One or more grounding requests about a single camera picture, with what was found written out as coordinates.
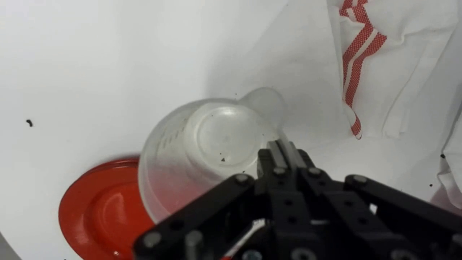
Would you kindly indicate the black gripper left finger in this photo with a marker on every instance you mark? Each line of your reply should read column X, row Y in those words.
column 217, row 226

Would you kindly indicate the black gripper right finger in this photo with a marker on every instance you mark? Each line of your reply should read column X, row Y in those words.
column 315, row 217

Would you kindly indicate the clear plastic measuring jar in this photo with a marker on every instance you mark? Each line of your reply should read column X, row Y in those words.
column 202, row 143

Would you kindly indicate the red plate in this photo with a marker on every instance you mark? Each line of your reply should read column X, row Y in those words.
column 101, row 213

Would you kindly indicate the white towel red stripes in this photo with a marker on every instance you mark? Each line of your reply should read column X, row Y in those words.
column 358, row 83

